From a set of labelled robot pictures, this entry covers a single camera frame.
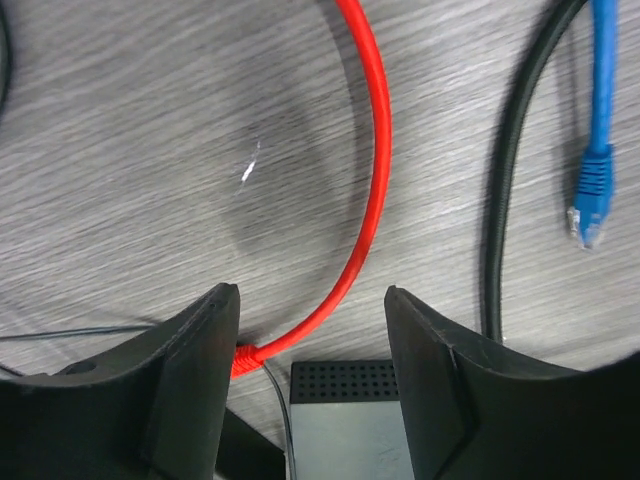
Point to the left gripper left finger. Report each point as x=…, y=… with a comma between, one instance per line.
x=149, y=408

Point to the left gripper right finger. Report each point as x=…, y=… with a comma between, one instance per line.
x=475, y=409

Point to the black network switch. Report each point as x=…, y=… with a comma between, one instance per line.
x=346, y=421

